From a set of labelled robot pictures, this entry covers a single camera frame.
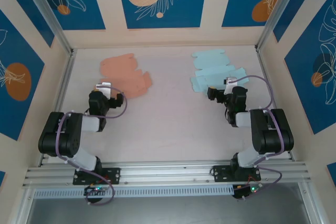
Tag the light blue paper box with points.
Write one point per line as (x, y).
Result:
(210, 61)

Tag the orange paper box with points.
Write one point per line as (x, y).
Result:
(123, 77)

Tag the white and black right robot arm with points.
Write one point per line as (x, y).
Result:
(273, 134)

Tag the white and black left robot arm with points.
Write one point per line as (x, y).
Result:
(65, 142)

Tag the grey metal sheet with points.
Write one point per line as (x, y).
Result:
(168, 211)

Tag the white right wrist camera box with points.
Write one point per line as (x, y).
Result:
(229, 85)

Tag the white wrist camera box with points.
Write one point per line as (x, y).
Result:
(105, 87)
(229, 85)

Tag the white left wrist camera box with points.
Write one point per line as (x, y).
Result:
(105, 87)

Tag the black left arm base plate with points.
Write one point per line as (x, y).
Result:
(115, 172)

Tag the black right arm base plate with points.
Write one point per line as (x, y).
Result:
(220, 174)

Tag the aluminium mounting rail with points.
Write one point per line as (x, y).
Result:
(168, 171)

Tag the aluminium corner post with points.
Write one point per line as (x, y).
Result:
(278, 11)
(48, 11)

